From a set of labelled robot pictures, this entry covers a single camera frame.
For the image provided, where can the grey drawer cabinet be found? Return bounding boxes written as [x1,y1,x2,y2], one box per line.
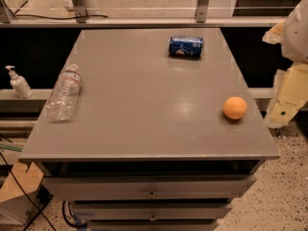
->
[18,28,281,231]

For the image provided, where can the left metal bracket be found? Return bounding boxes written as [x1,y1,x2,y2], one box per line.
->
[72,0,88,23]

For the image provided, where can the grey drawer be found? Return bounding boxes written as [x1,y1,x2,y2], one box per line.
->
[89,219,218,231]
[43,175,256,201]
[71,202,231,220]

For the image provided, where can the middle grey drawer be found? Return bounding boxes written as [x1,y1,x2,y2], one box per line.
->
[71,202,231,220]

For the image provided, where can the black cable on floor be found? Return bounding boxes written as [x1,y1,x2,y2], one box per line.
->
[0,151,59,231]

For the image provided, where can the cardboard box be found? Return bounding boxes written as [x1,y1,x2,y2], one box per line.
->
[0,163,43,225]

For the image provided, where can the white pump dispenser bottle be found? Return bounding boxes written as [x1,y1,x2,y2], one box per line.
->
[6,65,33,99]

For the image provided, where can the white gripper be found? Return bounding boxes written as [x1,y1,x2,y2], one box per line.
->
[262,0,308,128]

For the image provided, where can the top grey drawer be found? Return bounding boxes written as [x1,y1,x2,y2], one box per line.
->
[43,175,256,201]

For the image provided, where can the clear plastic water bottle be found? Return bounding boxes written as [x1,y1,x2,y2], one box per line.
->
[46,64,82,121]

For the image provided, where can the blue soda can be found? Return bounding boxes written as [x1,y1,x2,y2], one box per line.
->
[168,36,204,58]

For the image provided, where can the green tube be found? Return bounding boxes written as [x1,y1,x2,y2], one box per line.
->
[0,144,22,152]

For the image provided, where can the right metal bracket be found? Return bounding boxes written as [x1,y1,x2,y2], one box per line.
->
[195,0,210,23]

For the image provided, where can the bottom grey drawer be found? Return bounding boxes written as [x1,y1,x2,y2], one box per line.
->
[89,219,218,231]

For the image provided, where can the black cable on shelf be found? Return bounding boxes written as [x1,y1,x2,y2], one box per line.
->
[13,13,110,21]

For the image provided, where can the orange fruit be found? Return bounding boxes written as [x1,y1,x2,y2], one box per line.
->
[222,96,247,119]

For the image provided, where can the metal bracket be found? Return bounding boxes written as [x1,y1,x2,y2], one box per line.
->
[195,0,210,23]
[72,0,88,23]

